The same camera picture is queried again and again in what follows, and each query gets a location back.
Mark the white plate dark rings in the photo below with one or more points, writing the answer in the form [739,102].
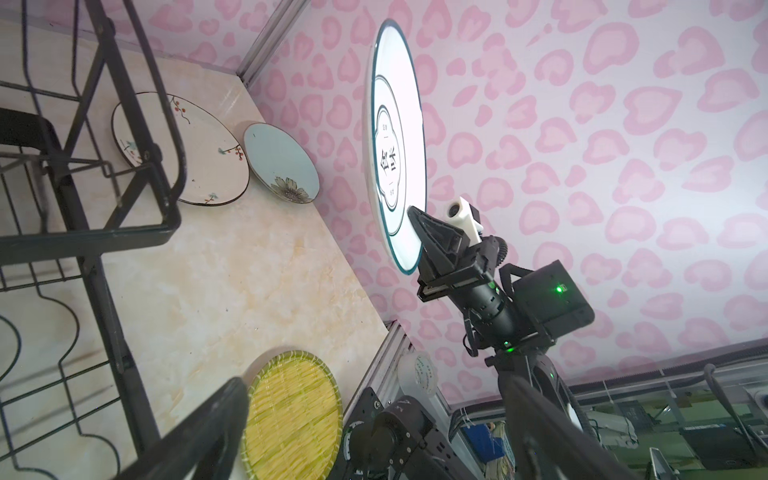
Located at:
[396,144]

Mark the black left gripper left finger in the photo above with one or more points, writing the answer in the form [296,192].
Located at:
[204,445]

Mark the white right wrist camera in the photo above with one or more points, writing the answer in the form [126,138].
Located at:
[462,215]

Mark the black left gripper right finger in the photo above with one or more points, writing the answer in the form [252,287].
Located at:
[546,444]

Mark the white plate floral sprigs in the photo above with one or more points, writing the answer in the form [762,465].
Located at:
[217,168]

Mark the yellow woven round plate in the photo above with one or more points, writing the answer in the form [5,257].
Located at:
[294,423]

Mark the clear tape roll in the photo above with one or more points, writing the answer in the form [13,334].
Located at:
[417,375]

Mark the light blue flower plate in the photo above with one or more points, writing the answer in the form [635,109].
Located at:
[281,163]

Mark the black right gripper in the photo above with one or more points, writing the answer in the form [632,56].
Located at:
[449,267]

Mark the black wire dish rack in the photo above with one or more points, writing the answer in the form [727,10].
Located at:
[146,213]

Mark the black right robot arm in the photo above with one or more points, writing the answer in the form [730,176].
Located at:
[517,315]

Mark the aluminium front rail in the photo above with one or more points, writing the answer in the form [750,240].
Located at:
[381,375]

